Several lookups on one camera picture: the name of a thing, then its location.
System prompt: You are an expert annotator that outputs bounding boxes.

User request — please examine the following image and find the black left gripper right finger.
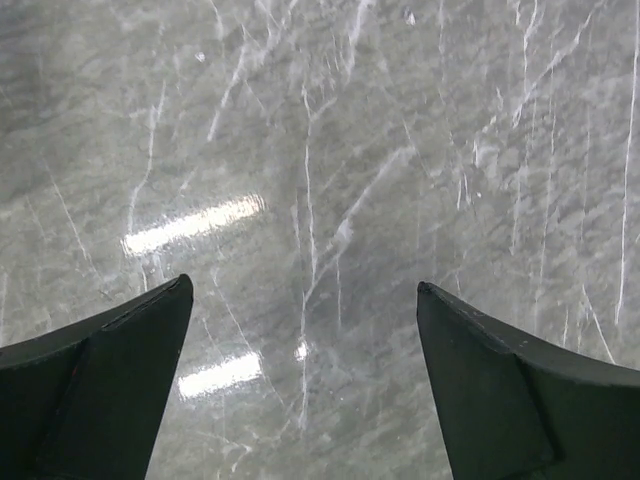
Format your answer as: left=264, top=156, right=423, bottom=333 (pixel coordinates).
left=417, top=282, right=639, bottom=479

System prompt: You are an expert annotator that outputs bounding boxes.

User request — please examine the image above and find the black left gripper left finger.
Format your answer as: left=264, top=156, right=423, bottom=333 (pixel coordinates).
left=1, top=274, right=193, bottom=479

